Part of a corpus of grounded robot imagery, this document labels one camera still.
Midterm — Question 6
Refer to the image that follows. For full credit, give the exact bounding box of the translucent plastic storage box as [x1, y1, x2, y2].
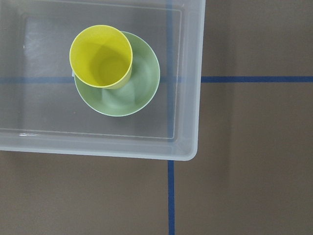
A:
[0, 0, 205, 161]

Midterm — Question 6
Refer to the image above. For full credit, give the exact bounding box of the green plastic bowl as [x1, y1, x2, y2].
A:
[74, 31, 160, 117]

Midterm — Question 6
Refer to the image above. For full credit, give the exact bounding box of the yellow plastic cup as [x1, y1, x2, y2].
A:
[69, 25, 133, 90]

